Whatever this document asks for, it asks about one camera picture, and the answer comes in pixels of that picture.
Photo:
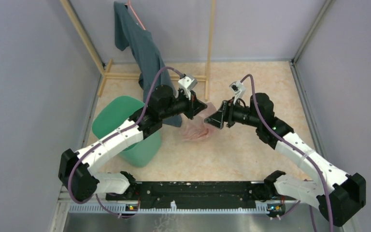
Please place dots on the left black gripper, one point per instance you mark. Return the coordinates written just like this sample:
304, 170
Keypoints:
194, 106

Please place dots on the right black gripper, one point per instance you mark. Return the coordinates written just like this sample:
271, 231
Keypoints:
225, 113

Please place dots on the pink plastic trash bag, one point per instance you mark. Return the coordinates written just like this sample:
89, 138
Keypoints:
196, 129

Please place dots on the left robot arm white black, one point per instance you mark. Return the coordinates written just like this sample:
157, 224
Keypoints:
78, 170

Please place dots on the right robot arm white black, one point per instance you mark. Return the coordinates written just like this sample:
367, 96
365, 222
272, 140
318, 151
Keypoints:
337, 194

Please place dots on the dark teal hanging cloth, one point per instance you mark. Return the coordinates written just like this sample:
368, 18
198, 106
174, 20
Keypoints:
127, 34

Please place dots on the pink clothes hanger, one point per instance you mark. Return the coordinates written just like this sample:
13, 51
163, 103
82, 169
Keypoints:
130, 7

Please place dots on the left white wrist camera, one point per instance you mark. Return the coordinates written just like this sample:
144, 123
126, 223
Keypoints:
186, 84

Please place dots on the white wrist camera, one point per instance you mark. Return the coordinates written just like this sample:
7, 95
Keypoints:
186, 84
238, 89

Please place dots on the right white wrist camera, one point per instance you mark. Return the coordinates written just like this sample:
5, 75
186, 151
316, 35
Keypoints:
238, 89

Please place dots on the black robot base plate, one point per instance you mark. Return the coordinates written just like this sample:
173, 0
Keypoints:
198, 195

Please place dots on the wooden clothes rack frame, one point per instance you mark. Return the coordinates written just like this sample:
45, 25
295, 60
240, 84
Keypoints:
105, 68

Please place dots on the grey slotted cable duct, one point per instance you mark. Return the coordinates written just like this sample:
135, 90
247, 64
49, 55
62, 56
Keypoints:
132, 208

